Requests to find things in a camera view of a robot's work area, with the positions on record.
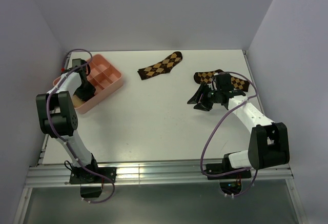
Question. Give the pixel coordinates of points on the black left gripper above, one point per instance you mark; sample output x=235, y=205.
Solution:
x=90, y=90

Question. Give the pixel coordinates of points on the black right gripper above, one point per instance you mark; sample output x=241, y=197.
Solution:
x=196, y=99

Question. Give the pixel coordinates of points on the tan maroon purple-striped sock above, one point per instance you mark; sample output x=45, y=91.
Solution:
x=76, y=101

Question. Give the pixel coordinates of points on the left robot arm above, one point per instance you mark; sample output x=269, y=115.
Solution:
x=58, y=118

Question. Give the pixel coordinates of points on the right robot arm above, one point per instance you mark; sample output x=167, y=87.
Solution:
x=269, y=142

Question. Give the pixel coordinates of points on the pink divided organizer tray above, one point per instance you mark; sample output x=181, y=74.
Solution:
x=100, y=73

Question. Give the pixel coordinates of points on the brown argyle sock right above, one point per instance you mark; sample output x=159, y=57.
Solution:
x=208, y=78

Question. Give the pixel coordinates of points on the brown argyle sock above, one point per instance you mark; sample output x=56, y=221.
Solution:
x=208, y=78
x=163, y=67

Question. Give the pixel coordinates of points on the brown argyle sock left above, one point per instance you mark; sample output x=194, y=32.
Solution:
x=163, y=67

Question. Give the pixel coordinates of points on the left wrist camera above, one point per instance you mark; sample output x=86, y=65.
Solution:
x=77, y=65

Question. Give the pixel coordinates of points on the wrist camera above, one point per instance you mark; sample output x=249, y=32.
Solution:
x=77, y=65
x=225, y=84

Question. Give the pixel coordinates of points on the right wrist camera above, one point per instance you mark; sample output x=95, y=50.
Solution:
x=225, y=84

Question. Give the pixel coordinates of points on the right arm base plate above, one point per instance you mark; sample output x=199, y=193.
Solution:
x=218, y=171

